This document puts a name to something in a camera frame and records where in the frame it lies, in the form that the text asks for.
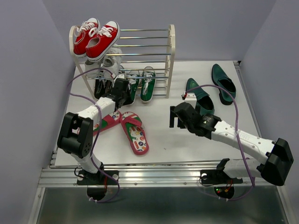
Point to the cream shoe rack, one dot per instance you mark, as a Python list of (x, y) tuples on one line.
[(147, 50)]

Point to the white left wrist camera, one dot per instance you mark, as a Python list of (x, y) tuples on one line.
[(121, 75)]

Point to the red sneaker left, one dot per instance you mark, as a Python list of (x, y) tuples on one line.
[(83, 37)]

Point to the white sneaker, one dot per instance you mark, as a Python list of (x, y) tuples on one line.
[(111, 63), (93, 68)]

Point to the white sneaker right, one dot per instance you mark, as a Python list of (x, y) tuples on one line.
[(111, 63)]

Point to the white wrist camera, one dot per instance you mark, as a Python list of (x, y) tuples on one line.
[(189, 98), (121, 75)]

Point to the pink slide sandal right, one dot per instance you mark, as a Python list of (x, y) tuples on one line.
[(133, 128)]

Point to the green canvas sneaker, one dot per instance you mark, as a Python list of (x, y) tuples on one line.
[(133, 77), (148, 84)]

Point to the black sneaker left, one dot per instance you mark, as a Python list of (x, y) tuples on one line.
[(100, 88)]

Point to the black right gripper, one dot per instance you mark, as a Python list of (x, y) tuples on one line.
[(172, 115)]

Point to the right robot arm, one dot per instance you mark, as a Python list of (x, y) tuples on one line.
[(270, 160)]

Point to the red sneaker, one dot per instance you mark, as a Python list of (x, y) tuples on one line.
[(102, 39), (83, 37)]

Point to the pink slide sandal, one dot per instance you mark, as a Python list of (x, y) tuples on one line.
[(107, 122), (133, 128)]

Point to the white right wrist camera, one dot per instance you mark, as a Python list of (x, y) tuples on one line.
[(189, 98)]

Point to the dark green loafer near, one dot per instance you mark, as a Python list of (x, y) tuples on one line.
[(204, 104)]

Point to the aluminium table edge rail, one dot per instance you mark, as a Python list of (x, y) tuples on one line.
[(134, 176)]

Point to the red sneaker right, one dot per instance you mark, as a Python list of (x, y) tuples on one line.
[(102, 39)]

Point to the dark green loafer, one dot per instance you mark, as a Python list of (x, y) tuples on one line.
[(204, 104), (219, 78)]

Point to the white sneaker left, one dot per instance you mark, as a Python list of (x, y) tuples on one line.
[(93, 68)]

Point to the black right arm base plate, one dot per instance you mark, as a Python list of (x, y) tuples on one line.
[(217, 175)]

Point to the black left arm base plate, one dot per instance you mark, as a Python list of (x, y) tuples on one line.
[(87, 179)]

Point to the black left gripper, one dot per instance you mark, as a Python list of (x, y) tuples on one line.
[(128, 90)]

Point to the pink slide sandal left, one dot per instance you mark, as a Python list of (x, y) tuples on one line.
[(107, 122)]

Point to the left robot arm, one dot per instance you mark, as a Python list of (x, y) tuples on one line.
[(76, 133)]

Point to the dark green loafer far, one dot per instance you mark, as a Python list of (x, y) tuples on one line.
[(219, 78)]

